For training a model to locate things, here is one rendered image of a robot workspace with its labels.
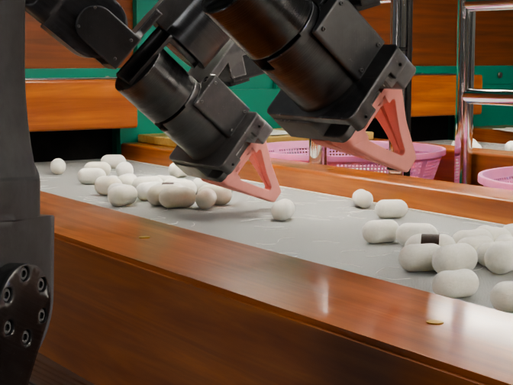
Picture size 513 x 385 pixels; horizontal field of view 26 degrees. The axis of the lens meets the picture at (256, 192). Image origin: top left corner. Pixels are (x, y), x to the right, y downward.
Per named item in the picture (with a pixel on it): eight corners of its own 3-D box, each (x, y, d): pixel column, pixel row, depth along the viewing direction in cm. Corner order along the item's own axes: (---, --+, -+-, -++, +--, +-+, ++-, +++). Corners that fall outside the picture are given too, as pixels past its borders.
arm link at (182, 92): (197, 69, 108) (148, 21, 104) (219, 80, 103) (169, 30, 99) (150, 122, 107) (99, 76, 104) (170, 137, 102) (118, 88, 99)
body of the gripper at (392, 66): (325, 61, 84) (263, -5, 81) (415, 62, 76) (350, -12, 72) (280, 128, 83) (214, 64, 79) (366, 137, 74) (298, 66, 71)
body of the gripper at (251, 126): (215, 118, 113) (166, 72, 110) (271, 124, 105) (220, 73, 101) (179, 169, 112) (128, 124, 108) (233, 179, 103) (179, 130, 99)
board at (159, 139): (187, 149, 153) (187, 140, 153) (137, 142, 166) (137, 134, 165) (373, 139, 171) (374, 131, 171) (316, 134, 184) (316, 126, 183)
